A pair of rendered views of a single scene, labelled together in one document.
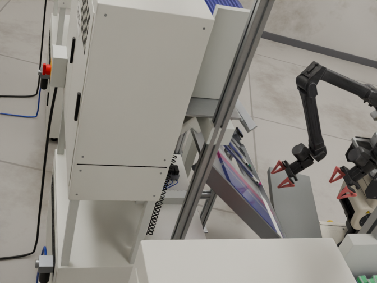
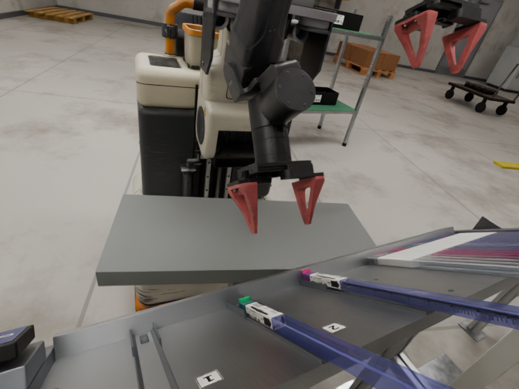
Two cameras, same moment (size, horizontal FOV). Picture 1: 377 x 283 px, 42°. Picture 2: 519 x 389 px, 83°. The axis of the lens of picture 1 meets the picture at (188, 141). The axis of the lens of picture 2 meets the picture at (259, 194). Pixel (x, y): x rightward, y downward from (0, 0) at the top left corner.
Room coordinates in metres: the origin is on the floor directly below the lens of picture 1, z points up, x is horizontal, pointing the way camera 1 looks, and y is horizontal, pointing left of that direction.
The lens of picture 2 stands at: (2.02, -0.12, 1.04)
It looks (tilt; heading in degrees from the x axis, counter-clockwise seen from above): 33 degrees down; 262
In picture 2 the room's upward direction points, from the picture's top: 12 degrees clockwise
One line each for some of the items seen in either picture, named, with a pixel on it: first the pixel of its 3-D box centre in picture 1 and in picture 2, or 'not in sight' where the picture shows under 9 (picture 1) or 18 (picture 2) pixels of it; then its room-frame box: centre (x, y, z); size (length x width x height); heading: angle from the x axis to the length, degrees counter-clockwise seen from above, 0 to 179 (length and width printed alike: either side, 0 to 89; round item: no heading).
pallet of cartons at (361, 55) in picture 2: not in sight; (364, 59); (-0.97, -7.75, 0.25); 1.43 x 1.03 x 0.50; 100
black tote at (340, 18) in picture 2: not in sight; (326, 16); (1.40, -2.73, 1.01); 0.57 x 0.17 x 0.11; 24
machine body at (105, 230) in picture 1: (118, 245); not in sight; (1.61, 0.17, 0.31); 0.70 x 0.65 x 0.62; 24
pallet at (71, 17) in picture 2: not in sight; (62, 15); (5.69, -7.26, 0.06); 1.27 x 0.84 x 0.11; 98
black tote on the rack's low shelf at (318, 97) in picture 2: not in sight; (306, 95); (1.40, -2.73, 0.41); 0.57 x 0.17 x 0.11; 24
